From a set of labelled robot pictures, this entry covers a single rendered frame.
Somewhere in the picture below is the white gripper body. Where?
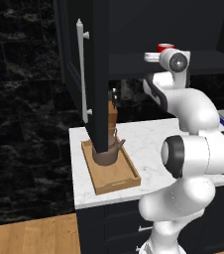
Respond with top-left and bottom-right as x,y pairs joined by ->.
144,51 -> 163,64

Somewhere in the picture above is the wooden knife block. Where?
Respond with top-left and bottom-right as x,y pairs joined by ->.
107,100 -> 119,129

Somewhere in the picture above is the silver drawer handle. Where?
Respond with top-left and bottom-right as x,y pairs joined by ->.
137,224 -> 155,233

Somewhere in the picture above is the dark cabinet door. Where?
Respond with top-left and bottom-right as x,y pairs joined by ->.
53,0 -> 110,154

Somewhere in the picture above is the dark base cabinet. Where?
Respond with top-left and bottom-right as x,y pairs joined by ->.
75,183 -> 224,254

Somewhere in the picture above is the long silver door handle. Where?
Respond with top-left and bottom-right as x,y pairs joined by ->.
75,18 -> 94,124

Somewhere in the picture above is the dark wall cabinet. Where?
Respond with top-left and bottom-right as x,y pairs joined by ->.
108,0 -> 224,81

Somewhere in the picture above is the red mug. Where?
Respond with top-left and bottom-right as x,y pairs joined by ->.
156,43 -> 176,54

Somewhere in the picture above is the brown grey kettle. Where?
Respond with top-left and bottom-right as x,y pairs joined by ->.
91,127 -> 127,167

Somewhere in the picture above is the wooden tray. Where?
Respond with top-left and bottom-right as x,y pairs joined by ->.
80,138 -> 142,196

